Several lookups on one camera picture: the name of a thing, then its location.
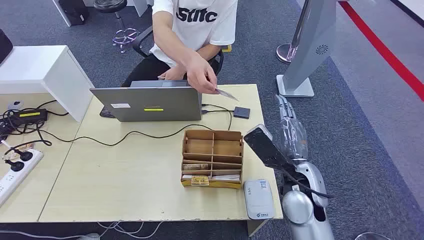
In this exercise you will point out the person's left hand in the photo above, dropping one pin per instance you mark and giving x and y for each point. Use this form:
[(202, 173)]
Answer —
[(174, 73)]

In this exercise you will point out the person's right hand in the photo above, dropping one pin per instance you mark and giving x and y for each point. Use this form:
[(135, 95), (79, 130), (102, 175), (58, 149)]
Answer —
[(202, 74)]

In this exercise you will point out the ID card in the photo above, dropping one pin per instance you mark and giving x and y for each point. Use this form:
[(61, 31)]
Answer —
[(228, 95)]

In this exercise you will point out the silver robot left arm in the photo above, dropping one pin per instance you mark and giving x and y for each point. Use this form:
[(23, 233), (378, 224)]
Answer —
[(308, 218)]

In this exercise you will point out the person's left forearm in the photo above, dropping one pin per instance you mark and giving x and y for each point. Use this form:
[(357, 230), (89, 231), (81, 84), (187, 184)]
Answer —
[(205, 53)]

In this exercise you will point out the person's right forearm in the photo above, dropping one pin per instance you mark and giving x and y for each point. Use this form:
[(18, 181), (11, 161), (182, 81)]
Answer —
[(172, 39)]

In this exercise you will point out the person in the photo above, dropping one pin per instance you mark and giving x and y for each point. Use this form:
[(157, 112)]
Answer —
[(198, 33)]

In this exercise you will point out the brown patterned card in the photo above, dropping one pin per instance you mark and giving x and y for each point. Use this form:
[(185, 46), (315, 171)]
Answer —
[(195, 167)]

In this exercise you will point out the white card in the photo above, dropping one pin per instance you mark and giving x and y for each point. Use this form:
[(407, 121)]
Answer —
[(225, 178)]

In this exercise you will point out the gold patterned card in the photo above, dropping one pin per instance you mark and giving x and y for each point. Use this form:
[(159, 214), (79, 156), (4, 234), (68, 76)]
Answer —
[(199, 181)]

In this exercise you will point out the small yellow object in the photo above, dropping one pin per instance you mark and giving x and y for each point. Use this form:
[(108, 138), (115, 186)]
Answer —
[(227, 48)]

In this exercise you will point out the grey laptop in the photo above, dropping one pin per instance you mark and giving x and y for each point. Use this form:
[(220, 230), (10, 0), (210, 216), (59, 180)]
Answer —
[(149, 102)]

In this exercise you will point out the black office chair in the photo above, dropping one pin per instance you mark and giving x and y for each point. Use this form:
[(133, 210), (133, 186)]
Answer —
[(140, 41)]

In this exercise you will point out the small dark square device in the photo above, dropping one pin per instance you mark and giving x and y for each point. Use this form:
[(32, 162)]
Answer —
[(242, 112)]

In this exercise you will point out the white furniture panel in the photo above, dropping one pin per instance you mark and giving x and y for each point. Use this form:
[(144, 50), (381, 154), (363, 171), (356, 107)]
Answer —
[(63, 13), (142, 6)]

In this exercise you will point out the wooden compartment organizer box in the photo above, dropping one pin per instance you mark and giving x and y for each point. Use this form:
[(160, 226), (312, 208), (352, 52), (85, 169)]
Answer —
[(212, 149)]

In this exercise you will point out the chrome stanchion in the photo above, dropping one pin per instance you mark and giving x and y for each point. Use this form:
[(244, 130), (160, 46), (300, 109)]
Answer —
[(285, 53)]

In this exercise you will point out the black stool chrome base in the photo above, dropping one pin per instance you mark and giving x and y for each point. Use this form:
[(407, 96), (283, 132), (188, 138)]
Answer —
[(109, 5)]

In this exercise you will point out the grey kiosk stand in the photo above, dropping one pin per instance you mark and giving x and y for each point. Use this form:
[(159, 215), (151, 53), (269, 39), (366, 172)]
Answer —
[(308, 49)]

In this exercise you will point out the black case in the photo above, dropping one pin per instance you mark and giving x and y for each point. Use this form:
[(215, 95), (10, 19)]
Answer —
[(74, 11)]

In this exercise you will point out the white cabinet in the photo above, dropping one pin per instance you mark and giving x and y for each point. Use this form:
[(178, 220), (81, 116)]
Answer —
[(33, 66)]

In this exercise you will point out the black power adapter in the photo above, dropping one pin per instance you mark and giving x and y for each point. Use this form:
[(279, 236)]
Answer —
[(30, 116)]

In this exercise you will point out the grey mouse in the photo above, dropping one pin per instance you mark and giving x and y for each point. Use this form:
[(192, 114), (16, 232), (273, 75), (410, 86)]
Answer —
[(15, 105)]

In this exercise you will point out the black plug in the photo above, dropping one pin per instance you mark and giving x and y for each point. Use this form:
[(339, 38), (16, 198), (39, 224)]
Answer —
[(15, 165), (24, 155)]

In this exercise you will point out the black monitor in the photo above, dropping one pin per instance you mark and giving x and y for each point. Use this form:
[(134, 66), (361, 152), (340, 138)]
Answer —
[(4, 44)]

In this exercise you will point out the white power strip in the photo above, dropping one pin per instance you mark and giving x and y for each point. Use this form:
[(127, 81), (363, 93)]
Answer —
[(16, 175)]

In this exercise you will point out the round grey base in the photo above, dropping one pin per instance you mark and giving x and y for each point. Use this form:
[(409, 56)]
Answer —
[(371, 236)]

